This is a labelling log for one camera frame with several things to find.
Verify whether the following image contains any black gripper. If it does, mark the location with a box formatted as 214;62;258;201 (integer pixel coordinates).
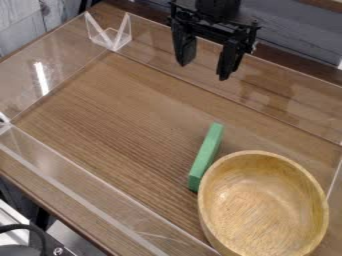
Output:
169;0;261;81

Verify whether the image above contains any green rectangular block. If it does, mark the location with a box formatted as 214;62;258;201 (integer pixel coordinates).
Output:
187;123;225;192

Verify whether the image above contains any brown wooden bowl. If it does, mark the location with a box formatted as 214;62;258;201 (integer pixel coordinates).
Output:
198;150;329;256

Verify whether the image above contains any clear acrylic enclosure wall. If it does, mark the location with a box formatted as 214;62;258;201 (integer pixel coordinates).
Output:
0;6;342;256

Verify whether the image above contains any black cable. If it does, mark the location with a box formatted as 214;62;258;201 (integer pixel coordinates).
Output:
0;223;48;256

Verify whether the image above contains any black metal bracket with screw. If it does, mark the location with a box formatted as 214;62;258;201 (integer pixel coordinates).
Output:
46;234;78;256

